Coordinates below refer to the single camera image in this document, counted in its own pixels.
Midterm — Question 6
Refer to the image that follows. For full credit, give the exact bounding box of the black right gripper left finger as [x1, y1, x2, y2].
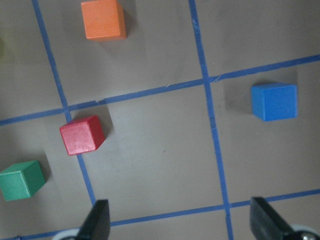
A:
[75, 199, 110, 240]

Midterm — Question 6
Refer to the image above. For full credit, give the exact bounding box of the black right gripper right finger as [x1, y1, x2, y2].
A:
[249, 197, 295, 240]

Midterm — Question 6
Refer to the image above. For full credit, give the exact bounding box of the red wooden block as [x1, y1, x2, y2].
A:
[59, 115, 106, 156]

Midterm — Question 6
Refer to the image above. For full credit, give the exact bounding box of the green wooden block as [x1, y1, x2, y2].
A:
[0, 160, 46, 201]

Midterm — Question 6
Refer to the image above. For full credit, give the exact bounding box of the blue wooden block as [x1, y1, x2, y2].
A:
[250, 82, 298, 122]

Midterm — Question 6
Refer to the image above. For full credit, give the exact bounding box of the orange wooden block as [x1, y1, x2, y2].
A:
[81, 0, 127, 42]

